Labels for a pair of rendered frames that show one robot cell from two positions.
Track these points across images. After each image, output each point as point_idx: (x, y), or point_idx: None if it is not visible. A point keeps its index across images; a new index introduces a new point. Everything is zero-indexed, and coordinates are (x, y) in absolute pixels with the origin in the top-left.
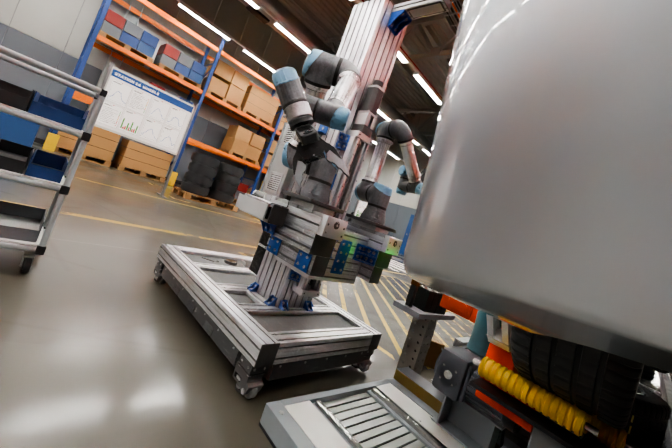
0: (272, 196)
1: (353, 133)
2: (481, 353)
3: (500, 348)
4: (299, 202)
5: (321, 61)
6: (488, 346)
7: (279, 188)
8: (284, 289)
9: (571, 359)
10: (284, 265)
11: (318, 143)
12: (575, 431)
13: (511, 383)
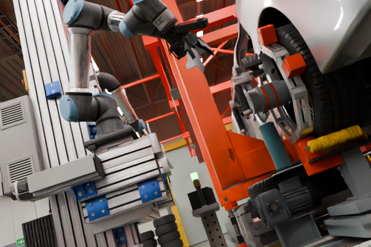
0: (62, 164)
1: (90, 84)
2: (289, 163)
3: (305, 138)
4: (110, 144)
5: (88, 6)
6: (287, 157)
7: (36, 170)
8: None
9: (346, 93)
10: (102, 237)
11: (192, 35)
12: (360, 133)
13: (328, 138)
